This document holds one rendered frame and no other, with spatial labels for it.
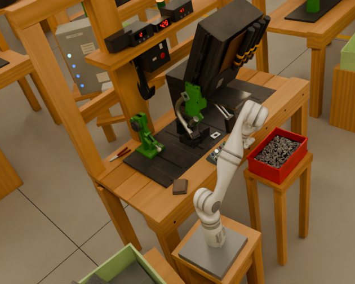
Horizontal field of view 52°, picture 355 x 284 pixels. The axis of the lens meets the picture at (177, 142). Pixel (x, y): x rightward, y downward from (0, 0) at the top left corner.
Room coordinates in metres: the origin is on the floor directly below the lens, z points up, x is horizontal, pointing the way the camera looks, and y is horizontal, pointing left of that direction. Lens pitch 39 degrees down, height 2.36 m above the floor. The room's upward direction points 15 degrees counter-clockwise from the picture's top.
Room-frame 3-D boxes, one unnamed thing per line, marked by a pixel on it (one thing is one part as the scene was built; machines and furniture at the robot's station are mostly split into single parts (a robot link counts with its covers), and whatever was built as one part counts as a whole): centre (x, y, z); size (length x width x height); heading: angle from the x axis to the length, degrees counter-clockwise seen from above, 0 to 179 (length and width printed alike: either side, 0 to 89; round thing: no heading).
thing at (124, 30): (1.95, 0.16, 1.59); 0.15 x 0.07 x 0.07; 126
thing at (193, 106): (1.85, -0.18, 1.17); 0.13 x 0.12 x 0.20; 126
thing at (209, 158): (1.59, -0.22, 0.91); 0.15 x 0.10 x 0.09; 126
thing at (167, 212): (1.72, -0.37, 0.82); 1.50 x 0.14 x 0.15; 126
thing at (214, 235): (1.05, -0.06, 0.97); 0.09 x 0.09 x 0.17; 50
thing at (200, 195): (1.05, -0.05, 1.13); 0.09 x 0.09 x 0.17; 34
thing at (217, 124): (1.94, -0.20, 0.89); 1.10 x 0.42 x 0.02; 126
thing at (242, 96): (1.91, -0.32, 1.11); 0.39 x 0.16 x 0.03; 36
